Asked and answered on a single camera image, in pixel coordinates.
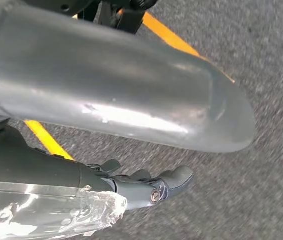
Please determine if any black robot foot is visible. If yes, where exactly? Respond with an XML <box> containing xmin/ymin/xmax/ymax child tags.
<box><xmin>22</xmin><ymin>0</ymin><xmax>158</xmax><ymax>35</ymax></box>

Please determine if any clear crumpled plastic film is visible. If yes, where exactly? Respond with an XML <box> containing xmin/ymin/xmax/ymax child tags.
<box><xmin>0</xmin><ymin>180</ymin><xmax>128</xmax><ymax>240</ymax></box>

